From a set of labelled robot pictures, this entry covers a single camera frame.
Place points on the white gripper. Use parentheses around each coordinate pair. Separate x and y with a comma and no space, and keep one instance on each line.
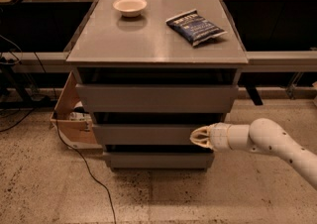
(219,136)

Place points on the grey drawer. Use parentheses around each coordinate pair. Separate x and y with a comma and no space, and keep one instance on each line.
(158,160)
(157,98)
(144,134)

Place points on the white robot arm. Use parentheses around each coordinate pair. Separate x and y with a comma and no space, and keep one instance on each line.
(263,136)

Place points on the grey drawer cabinet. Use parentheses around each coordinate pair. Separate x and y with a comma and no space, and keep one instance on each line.
(156,76)

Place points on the grey bottom drawer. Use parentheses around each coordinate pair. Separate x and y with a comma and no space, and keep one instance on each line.
(158,160)

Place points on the grey top drawer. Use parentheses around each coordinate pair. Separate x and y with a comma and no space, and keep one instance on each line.
(157,98)

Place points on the black table leg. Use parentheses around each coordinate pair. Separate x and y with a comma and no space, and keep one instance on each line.
(254,95)

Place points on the blue chip bag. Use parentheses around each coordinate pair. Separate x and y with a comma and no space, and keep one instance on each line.
(194,28)

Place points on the open cardboard box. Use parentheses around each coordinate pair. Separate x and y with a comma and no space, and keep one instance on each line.
(74,127)

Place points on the long grey workbench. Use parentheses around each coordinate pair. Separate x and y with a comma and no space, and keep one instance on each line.
(280,59)

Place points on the white ceramic bowl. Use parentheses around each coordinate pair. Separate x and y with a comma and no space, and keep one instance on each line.
(130,8)

